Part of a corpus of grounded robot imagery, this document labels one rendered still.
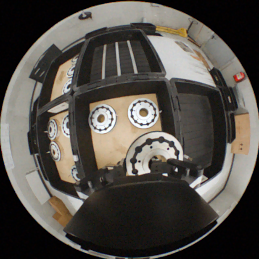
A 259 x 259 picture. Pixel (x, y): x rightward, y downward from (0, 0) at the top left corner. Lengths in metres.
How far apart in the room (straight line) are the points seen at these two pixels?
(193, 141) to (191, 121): 0.08
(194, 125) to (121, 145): 0.31
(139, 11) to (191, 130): 3.39
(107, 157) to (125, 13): 3.41
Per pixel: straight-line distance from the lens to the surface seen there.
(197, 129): 0.42
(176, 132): 0.24
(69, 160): 0.46
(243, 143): 2.91
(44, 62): 1.62
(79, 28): 3.40
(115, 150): 0.33
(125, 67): 0.42
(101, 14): 3.27
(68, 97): 0.32
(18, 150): 3.16
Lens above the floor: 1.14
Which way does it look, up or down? 87 degrees down
